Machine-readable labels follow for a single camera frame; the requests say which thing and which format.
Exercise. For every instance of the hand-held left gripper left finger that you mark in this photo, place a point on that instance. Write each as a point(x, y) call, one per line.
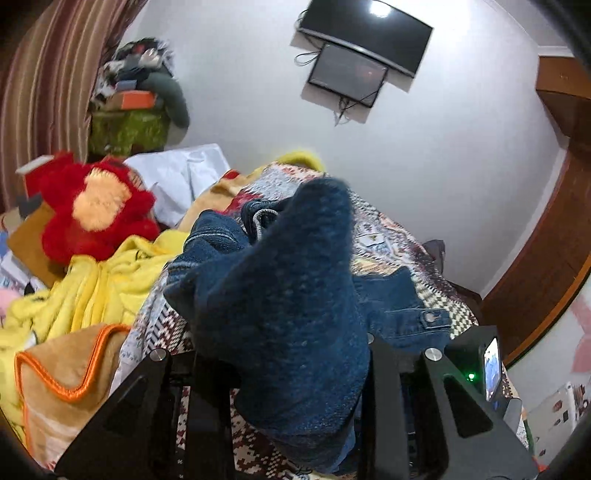
point(207, 415)

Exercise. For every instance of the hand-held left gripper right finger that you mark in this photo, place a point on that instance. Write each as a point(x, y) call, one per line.
point(384, 374)

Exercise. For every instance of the blue denim jacket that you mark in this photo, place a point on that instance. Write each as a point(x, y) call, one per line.
point(286, 300)

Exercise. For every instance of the pile of clothes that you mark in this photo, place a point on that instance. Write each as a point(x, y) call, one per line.
point(152, 69)

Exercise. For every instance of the wooden framed wardrobe door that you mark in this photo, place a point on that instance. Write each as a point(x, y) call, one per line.
point(531, 277)

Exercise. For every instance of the white box with stickers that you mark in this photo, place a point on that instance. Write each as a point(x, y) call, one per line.
point(554, 415)

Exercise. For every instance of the patterned patchwork bed blanket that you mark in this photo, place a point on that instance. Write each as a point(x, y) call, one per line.
point(392, 249)

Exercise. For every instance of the tan blanket with orange trim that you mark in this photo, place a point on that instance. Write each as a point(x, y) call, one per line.
point(60, 369)

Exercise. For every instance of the yellow fleece blanket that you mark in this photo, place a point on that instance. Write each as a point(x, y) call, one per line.
point(87, 295)

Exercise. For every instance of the red plush toy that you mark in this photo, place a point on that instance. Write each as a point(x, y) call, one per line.
point(97, 207)

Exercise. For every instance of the white pillow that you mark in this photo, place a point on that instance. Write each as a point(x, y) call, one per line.
point(175, 180)

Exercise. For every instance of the brown cardboard piece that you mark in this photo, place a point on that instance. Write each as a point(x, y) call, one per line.
point(32, 244)

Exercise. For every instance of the green patterned bin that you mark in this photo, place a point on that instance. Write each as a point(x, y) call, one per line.
point(127, 131)

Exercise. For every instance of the orange box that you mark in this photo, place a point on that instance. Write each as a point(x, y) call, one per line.
point(134, 99)

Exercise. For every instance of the striped brown curtain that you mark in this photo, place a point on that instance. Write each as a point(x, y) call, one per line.
point(51, 92)

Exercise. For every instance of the small black wall monitor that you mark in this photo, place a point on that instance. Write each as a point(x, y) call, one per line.
point(347, 74)

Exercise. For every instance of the black wall television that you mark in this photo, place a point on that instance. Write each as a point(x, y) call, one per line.
point(369, 32)

